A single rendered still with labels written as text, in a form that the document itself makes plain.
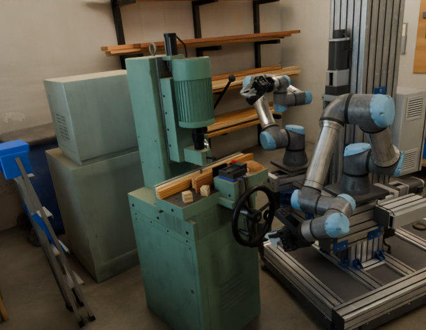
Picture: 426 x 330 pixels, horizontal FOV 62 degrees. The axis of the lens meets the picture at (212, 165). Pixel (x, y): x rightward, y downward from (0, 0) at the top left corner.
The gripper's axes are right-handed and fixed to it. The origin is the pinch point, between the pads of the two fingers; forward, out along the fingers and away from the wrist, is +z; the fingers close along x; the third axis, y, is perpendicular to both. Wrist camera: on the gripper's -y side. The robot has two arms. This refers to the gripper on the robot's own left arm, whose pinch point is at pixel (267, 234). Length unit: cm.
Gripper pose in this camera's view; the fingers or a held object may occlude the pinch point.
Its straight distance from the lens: 145.7
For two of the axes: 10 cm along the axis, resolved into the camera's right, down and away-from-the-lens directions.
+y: 4.1, 9.1, -0.6
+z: -5.6, 3.0, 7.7
